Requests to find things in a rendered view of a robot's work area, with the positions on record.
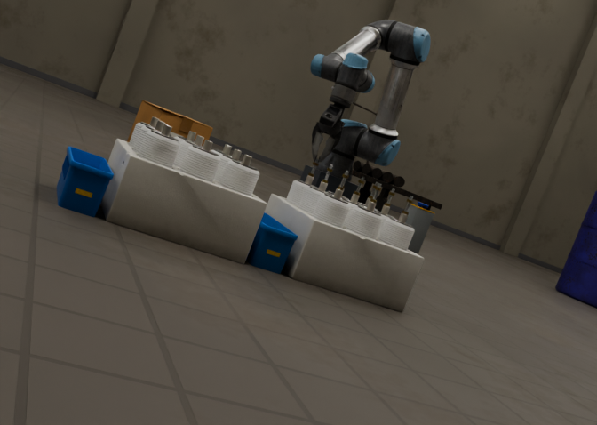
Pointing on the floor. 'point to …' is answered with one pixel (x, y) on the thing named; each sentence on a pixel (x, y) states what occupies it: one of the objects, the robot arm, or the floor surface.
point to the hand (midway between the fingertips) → (317, 157)
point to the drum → (582, 261)
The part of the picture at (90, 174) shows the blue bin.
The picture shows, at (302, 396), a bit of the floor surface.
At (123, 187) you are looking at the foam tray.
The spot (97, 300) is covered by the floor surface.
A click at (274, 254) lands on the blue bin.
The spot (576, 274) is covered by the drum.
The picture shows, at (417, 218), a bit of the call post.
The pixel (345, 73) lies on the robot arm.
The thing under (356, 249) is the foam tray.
